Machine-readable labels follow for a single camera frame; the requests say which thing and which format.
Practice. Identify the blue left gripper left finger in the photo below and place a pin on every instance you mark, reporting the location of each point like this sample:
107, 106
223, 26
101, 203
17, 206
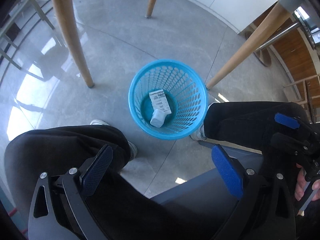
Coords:
94, 173

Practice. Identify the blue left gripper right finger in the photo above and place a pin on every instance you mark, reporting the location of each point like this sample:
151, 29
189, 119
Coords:
230, 170

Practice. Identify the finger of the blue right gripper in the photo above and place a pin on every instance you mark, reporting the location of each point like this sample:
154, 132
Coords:
286, 121

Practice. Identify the blue plastic trash basket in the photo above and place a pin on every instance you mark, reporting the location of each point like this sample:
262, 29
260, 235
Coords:
184, 90

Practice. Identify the person's right hand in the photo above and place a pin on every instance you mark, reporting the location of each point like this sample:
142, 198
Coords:
301, 183

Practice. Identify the person's right leg black trousers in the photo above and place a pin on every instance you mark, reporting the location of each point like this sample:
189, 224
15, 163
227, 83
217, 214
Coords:
252, 124

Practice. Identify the person's leg black trousers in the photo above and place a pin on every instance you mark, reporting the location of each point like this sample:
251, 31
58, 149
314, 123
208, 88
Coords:
121, 210
252, 124

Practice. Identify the person's left leg black trousers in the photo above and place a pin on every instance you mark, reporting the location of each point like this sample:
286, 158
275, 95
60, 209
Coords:
121, 210

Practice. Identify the white left shoe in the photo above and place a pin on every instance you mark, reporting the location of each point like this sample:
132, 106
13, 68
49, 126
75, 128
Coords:
133, 148

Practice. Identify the white shoe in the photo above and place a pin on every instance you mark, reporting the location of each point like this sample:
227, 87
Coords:
133, 148
198, 133

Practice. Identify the white right shoe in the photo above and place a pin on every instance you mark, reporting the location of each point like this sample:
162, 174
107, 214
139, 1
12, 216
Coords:
198, 133

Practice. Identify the metal bar table stand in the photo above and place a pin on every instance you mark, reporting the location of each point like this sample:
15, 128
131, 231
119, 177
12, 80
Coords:
262, 54

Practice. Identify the wooden table leg right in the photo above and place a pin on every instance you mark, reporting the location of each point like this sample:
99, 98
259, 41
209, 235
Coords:
275, 18

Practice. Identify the wooden table leg left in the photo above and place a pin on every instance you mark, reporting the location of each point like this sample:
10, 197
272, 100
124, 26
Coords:
65, 16

